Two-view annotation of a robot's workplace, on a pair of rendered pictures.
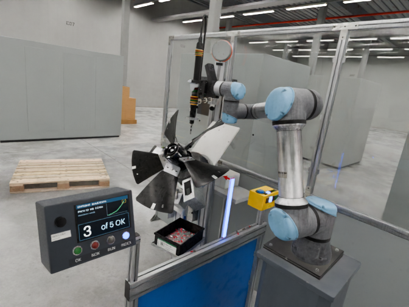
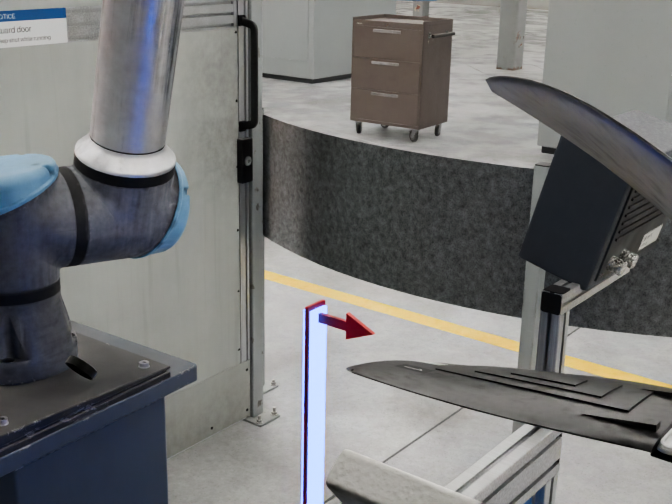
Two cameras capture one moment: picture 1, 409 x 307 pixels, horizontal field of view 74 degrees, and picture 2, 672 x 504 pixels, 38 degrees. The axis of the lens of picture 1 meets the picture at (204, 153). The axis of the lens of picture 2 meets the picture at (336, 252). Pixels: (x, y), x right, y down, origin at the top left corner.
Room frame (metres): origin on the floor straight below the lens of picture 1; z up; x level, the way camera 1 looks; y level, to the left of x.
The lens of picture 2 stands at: (2.06, -0.25, 1.50)
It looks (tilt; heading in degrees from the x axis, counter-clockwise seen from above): 18 degrees down; 172
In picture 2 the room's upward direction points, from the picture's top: 1 degrees clockwise
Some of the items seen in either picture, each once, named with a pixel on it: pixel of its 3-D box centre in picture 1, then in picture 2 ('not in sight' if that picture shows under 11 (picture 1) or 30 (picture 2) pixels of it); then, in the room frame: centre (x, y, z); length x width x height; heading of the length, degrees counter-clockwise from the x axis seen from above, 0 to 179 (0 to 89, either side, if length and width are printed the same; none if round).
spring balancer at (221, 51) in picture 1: (221, 51); not in sight; (2.22, -0.04, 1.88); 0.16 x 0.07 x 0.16; 79
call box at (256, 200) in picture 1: (263, 198); not in sight; (1.46, -0.37, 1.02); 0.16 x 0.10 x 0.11; 134
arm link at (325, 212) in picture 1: (317, 215); (10, 219); (0.96, -0.46, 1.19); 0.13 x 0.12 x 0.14; 118
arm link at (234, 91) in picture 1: (232, 91); not in sight; (1.32, -0.10, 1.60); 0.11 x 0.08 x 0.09; 44
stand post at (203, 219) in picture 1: (202, 227); not in sight; (1.85, -0.05, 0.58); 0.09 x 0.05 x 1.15; 44
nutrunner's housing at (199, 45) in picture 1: (195, 81); not in sight; (1.51, 0.09, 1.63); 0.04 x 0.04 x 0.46
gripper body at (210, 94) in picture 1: (209, 88); not in sight; (1.44, 0.01, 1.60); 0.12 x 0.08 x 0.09; 44
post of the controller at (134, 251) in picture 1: (133, 257); (550, 357); (0.89, 0.22, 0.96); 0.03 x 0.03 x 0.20; 44
